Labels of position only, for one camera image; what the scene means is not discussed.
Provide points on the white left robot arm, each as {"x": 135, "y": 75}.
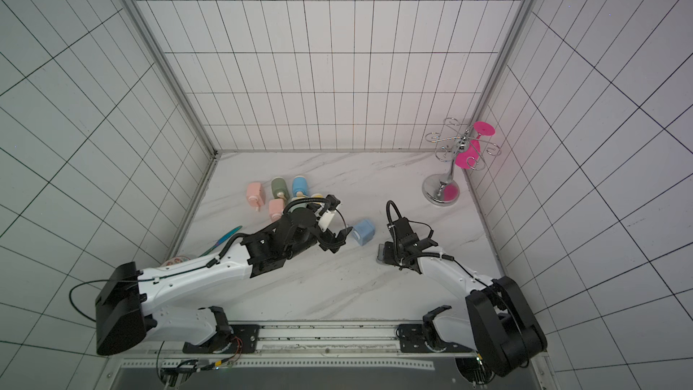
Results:
{"x": 137, "y": 305}

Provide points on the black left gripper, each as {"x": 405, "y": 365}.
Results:
{"x": 327, "y": 243}

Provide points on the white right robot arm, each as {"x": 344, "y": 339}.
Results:
{"x": 495, "y": 321}

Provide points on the clear grey sharpener tray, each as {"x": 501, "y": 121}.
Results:
{"x": 383, "y": 255}

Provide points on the patterned ceramic plate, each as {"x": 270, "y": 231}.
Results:
{"x": 176, "y": 260}

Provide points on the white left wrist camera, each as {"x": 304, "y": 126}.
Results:
{"x": 325, "y": 218}

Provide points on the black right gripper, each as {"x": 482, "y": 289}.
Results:
{"x": 391, "y": 253}

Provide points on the teal handled tool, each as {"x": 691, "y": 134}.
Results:
{"x": 222, "y": 240}

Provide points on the magenta plastic goblet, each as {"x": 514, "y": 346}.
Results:
{"x": 471, "y": 156}

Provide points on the chrome cup holder stand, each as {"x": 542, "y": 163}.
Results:
{"x": 442, "y": 189}

